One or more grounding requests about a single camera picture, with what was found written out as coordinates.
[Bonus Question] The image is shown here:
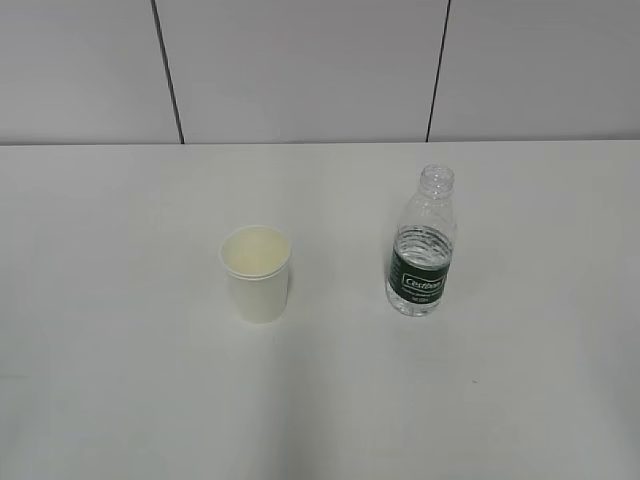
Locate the clear green-label water bottle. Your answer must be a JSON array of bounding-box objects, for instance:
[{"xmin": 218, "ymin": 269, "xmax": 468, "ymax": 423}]
[{"xmin": 386, "ymin": 165, "xmax": 457, "ymax": 317}]

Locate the white paper cup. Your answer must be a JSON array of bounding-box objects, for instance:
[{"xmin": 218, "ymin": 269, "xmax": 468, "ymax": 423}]
[{"xmin": 220, "ymin": 225, "xmax": 292, "ymax": 324}]

